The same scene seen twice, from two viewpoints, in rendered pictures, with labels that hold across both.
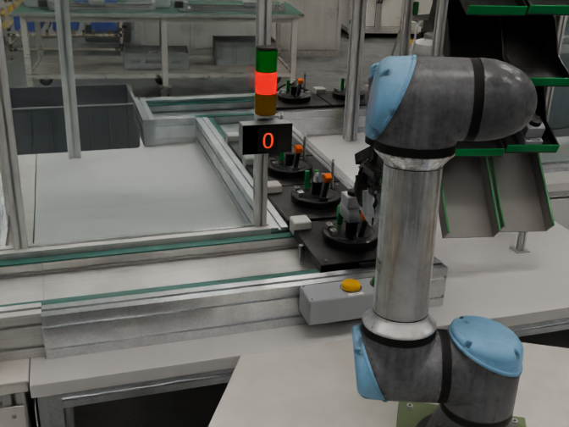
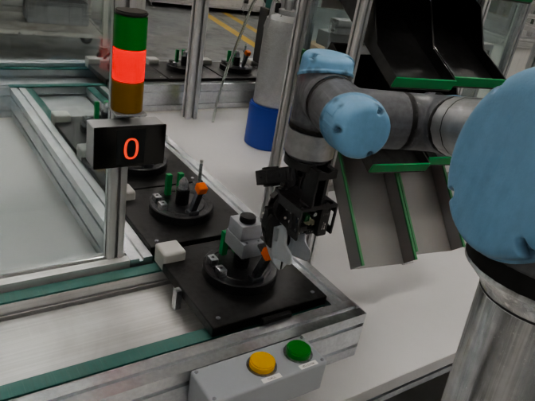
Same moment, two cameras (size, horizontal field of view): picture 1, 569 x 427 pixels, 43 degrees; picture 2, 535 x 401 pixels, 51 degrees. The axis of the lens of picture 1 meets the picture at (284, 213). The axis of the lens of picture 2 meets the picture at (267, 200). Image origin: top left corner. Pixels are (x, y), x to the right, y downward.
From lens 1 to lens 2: 0.77 m
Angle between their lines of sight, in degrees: 18
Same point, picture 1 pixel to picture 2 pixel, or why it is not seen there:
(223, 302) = not seen: outside the picture
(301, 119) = not seen: hidden behind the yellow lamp
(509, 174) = (411, 184)
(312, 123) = (149, 98)
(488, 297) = (398, 336)
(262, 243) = (120, 283)
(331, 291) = (237, 378)
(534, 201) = (438, 216)
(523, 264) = (414, 280)
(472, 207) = (380, 228)
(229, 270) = (75, 336)
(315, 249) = (198, 297)
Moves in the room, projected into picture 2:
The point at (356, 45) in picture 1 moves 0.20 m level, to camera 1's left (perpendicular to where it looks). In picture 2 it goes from (200, 15) to (140, 8)
